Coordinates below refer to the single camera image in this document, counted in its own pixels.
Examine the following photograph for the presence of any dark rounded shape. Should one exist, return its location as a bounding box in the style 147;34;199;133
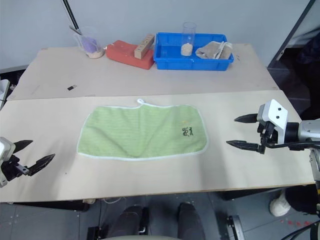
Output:
109;204;151;238

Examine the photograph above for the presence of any white shoe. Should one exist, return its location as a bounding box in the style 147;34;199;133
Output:
269;189;292;217

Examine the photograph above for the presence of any wooden block with holes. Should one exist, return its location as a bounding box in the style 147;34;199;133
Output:
133;33;155;60

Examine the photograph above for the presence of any green towel with white trim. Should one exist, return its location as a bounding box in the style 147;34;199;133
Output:
76;98;209;162

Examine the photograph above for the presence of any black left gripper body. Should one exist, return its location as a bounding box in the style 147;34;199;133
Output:
0;154;29;183

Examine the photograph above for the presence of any black table frame bar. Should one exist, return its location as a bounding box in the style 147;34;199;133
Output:
11;194;91;212

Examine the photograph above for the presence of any black slanted rod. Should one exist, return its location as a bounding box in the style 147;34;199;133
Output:
61;0;84;36

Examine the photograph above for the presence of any clear plastic measuring cup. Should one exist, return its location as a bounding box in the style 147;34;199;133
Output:
72;25;106;60

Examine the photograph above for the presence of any red rectangular block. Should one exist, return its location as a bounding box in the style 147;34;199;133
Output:
105;39;155;71

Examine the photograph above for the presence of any beige drawstring cloth bag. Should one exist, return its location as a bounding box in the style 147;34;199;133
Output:
195;40;234;61

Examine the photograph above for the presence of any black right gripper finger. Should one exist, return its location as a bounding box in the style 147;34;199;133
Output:
225;140;266;155
234;112;259;124

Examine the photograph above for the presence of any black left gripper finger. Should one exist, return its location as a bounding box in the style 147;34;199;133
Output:
12;139;34;154
26;153;57;177

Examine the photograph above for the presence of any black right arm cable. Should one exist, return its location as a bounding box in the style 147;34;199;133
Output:
265;140;320;152

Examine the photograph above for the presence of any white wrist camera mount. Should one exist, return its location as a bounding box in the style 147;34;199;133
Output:
258;99;289;146
0;136;16;189

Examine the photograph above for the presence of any clear cylinder with beige grains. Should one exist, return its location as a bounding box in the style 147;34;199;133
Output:
180;21;197;57

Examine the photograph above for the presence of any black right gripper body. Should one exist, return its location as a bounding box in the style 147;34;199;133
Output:
256;120;279;149

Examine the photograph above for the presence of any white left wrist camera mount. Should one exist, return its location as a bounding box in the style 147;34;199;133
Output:
0;136;16;189

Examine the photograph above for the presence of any blue plastic bin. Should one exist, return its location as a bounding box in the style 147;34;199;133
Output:
152;31;236;72

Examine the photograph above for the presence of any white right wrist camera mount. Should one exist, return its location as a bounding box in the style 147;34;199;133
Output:
258;99;289;146

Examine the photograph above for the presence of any purple scoop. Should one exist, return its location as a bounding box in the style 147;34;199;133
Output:
80;35;98;54

